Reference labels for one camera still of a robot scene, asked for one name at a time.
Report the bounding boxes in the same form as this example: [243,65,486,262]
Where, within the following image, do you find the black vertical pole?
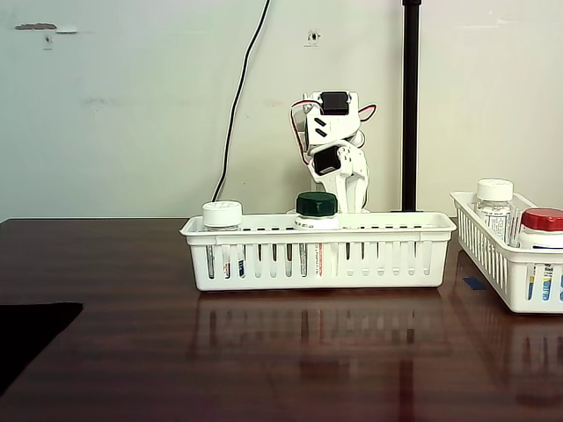
[401,0,424,213]

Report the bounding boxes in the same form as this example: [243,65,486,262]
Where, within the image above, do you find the white-capped bottle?
[474,178,515,245]
[201,200,246,280]

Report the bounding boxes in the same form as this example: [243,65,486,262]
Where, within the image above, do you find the green-capped bottle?
[293,191,340,279]

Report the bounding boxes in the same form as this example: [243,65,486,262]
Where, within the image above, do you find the red white servo wire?
[289,99,378,166]

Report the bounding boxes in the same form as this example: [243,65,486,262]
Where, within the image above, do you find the black hanging cable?
[210,0,273,203]

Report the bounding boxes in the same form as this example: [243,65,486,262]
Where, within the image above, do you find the red-capped bottle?
[516,207,563,302]

